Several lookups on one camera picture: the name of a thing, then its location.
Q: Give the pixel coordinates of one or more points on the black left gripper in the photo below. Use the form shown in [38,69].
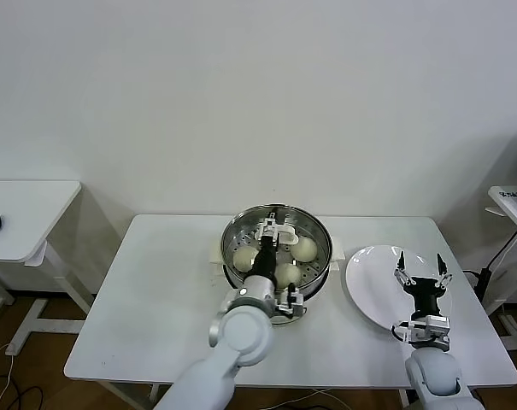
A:
[266,262]

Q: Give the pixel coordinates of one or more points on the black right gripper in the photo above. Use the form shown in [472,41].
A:
[427,296]

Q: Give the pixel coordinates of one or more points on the white steamed baozi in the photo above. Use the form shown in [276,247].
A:
[304,249]
[244,259]
[289,275]

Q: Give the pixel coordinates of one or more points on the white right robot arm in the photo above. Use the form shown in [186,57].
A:
[433,367]

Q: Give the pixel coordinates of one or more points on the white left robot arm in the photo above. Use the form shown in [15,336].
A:
[241,333]

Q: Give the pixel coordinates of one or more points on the stainless steel steamer basket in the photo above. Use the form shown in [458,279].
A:
[314,285]

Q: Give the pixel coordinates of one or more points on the clear plastic cover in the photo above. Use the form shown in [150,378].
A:
[512,273]

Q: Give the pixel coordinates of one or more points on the white round plate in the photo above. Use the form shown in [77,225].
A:
[369,282]

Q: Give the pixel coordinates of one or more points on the white electric cooker base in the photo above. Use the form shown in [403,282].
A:
[337,256]

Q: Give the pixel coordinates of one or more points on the white desk with label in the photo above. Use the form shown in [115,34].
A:
[503,205]

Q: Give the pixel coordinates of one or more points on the white side table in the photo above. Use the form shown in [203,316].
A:
[23,213]

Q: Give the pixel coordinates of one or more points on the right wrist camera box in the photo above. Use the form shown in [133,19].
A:
[431,329]

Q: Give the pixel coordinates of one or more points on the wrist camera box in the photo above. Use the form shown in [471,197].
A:
[431,329]
[290,303]

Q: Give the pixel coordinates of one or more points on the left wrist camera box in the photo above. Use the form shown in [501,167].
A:
[290,303]

